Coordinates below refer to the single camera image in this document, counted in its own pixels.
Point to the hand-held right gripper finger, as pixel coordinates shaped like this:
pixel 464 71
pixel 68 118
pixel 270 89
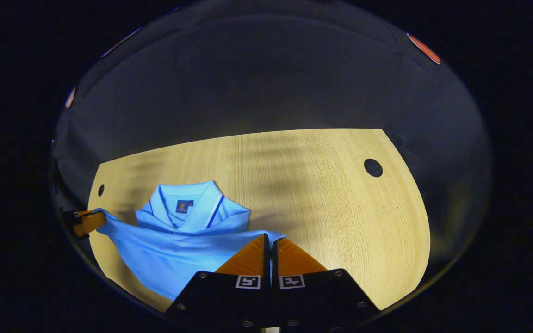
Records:
pixel 275 263
pixel 265 263

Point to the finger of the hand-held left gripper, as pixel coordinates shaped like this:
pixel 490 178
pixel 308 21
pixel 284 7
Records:
pixel 88 223

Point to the light blue T-shirt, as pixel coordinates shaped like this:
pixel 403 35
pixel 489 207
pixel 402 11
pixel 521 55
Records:
pixel 174 249

